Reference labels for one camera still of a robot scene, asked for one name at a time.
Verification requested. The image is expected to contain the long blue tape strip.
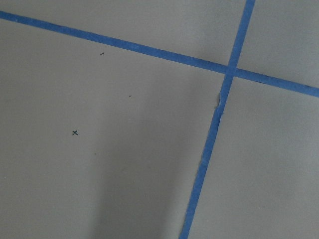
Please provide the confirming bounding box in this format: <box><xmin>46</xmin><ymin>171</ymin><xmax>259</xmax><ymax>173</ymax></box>
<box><xmin>0</xmin><ymin>11</ymin><xmax>319</xmax><ymax>97</ymax></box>

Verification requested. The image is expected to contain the crossing blue tape strip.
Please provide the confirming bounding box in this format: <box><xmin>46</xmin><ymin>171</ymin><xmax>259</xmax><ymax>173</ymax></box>
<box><xmin>179</xmin><ymin>0</ymin><xmax>255</xmax><ymax>239</ymax></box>

